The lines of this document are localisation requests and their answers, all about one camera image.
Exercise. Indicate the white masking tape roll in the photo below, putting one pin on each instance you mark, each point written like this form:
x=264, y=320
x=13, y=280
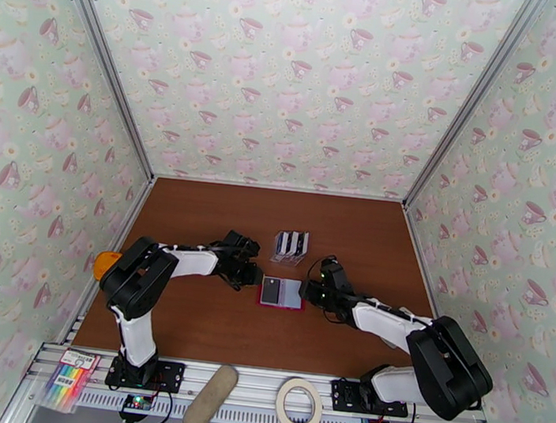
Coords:
x=279, y=403

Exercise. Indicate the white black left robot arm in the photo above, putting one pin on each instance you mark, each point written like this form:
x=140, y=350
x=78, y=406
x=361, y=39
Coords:
x=193, y=261

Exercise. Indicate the aluminium table side rail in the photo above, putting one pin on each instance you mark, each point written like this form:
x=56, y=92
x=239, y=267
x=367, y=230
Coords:
x=135, y=213

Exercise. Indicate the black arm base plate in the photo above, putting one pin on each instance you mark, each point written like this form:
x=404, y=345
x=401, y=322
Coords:
x=169, y=375
x=345, y=394

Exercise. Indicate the clear acrylic card stand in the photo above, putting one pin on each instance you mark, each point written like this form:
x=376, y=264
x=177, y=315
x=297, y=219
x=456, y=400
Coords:
x=287, y=263

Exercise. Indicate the aluminium frame post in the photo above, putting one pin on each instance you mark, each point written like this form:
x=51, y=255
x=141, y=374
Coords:
x=101, y=50
x=468, y=99

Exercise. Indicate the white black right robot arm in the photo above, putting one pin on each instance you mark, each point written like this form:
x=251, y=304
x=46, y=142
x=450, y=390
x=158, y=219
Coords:
x=380, y=323

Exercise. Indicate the red leather card holder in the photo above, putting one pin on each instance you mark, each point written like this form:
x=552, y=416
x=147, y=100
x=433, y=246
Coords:
x=291, y=294

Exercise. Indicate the pack of coloured markers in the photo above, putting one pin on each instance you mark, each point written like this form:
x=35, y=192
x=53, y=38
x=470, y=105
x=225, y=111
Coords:
x=69, y=380

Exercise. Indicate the cup with orange lid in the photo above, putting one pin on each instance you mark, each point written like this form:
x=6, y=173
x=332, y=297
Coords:
x=103, y=267

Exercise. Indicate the small circuit board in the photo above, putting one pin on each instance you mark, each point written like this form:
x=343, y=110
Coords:
x=136, y=402

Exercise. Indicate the aluminium front rail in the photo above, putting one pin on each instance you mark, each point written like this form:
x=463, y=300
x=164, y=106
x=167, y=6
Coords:
x=259, y=390

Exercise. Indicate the beige oblong stone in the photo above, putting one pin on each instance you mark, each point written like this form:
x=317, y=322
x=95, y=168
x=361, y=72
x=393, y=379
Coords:
x=211, y=397

